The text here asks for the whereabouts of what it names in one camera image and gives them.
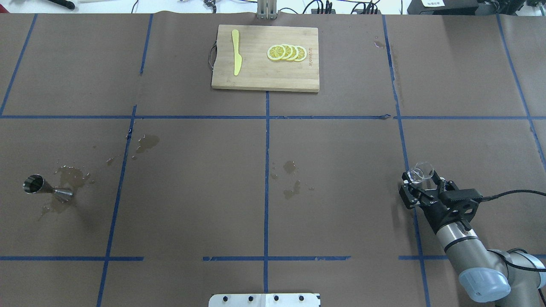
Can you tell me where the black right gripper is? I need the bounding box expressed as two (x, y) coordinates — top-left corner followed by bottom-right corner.
(398, 172), (461, 233)

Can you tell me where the clear glass beaker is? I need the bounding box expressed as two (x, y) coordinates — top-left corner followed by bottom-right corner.
(407, 161), (435, 184)

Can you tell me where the steel double jigger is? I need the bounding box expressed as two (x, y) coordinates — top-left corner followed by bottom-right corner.
(22, 174), (74, 203)

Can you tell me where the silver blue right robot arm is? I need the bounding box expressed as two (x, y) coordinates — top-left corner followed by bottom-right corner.
(398, 172), (546, 307)

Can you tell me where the lemon slice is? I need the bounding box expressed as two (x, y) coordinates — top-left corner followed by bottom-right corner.
(267, 44), (285, 61)
(293, 46), (308, 62)
(287, 45), (299, 61)
(282, 43), (295, 61)

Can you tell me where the bamboo cutting board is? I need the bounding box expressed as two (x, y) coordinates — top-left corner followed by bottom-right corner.
(211, 24), (320, 93)

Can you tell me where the yellow plastic knife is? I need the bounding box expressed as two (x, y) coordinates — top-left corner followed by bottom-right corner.
(231, 29), (243, 76)

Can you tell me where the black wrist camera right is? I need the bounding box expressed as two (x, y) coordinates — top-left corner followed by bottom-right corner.
(439, 188), (484, 232)

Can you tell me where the black braided cable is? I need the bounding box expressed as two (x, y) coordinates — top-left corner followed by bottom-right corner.
(480, 189), (546, 202)

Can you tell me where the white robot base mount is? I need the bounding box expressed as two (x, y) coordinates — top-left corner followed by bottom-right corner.
(208, 293), (321, 307)

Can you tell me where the aluminium frame post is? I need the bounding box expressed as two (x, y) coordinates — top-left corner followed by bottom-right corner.
(257, 0), (278, 20)

